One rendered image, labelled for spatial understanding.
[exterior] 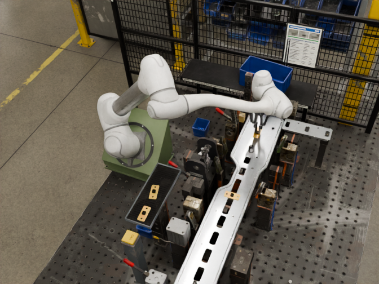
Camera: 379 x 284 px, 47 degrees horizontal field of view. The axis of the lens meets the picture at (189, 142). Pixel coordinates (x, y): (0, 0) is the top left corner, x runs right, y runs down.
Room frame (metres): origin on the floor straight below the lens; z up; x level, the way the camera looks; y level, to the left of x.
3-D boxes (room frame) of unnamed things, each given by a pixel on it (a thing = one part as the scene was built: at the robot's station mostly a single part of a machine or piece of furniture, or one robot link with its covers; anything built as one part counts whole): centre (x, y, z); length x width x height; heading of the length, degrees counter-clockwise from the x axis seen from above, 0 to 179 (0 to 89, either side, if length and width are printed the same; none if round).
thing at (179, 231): (1.10, 0.09, 0.90); 0.13 x 0.10 x 0.41; 64
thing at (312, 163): (1.71, -0.82, 0.84); 0.11 x 0.06 x 0.29; 64
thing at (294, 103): (1.92, -0.65, 0.88); 0.08 x 0.08 x 0.36; 64
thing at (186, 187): (1.33, 0.03, 0.90); 0.05 x 0.05 x 0.40; 64
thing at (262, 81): (1.73, -0.42, 1.41); 0.13 x 0.11 x 0.16; 24
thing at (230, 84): (2.21, -0.42, 1.02); 0.90 x 0.22 x 0.03; 64
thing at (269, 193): (1.30, -0.39, 0.87); 0.12 x 0.09 x 0.35; 64
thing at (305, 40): (2.19, -0.75, 1.30); 0.23 x 0.02 x 0.31; 64
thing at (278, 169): (1.49, -0.48, 0.84); 0.11 x 0.08 x 0.29; 64
